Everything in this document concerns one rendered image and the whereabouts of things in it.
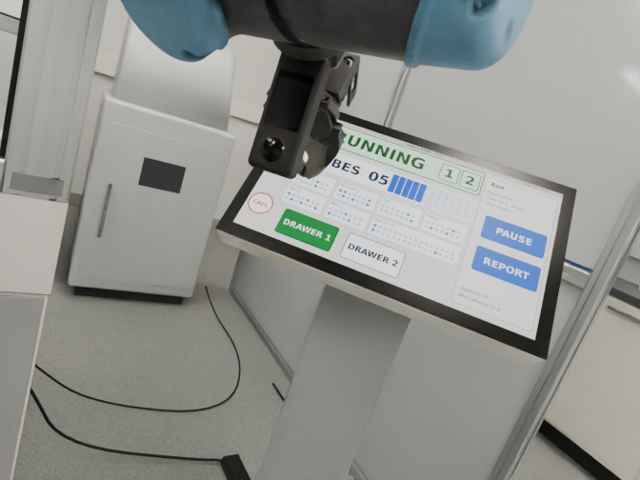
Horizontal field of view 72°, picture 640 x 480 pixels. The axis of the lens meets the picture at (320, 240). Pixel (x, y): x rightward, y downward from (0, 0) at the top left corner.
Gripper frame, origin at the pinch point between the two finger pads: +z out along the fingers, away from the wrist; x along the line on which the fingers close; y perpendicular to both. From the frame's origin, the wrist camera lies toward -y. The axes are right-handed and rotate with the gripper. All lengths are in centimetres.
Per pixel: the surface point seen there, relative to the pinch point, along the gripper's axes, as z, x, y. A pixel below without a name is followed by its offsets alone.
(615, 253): 45, -61, 39
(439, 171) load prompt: 14.8, -16.2, 19.9
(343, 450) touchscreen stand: 45, -18, -24
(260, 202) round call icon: 14.8, 8.9, 2.1
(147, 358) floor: 150, 70, -17
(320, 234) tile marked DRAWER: 14.8, -2.4, 0.4
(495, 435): 87, -58, -2
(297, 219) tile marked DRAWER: 14.7, 2.0, 1.5
